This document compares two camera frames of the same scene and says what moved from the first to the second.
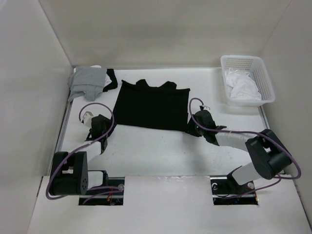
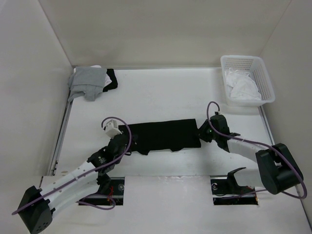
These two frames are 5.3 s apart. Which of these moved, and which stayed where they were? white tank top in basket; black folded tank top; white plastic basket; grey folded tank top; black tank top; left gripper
Moved: left gripper; black tank top
Stayed: white plastic basket; white tank top in basket; grey folded tank top; black folded tank top
